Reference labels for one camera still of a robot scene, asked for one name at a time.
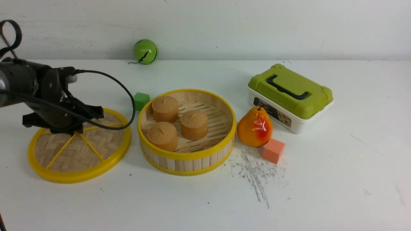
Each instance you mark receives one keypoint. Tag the orange yellow toy pear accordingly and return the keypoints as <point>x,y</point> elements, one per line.
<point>255,128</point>

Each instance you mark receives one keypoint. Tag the green round toy fruit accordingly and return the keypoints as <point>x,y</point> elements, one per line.
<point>145,52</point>

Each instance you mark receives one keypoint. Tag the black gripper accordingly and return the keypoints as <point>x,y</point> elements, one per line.
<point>61,112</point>

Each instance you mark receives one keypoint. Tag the brown steamed bun back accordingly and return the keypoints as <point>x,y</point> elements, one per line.
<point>165,109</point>

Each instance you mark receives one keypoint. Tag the yellow bamboo steamer basket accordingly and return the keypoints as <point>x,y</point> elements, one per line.
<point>192,157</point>

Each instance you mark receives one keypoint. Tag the brown steamed bun right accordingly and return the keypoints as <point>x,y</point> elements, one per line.
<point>194,124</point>

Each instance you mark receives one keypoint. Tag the yellow woven steamer lid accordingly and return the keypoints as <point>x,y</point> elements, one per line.
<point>62,158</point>

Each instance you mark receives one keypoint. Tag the brown steamed bun front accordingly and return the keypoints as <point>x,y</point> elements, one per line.
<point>164,136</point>

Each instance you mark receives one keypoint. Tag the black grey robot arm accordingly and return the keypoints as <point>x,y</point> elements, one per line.
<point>19,81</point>

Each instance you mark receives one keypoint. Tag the green lidded white box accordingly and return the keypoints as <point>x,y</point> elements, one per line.
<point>289,98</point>

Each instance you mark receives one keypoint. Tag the brown steamed bun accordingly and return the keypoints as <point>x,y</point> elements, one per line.
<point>165,109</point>
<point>194,124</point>
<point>164,136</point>

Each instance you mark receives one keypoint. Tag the salmon pink foam cube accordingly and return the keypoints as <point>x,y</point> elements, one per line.
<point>273,151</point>

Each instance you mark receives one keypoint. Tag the green foam cube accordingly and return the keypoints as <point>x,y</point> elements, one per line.
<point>140,100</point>

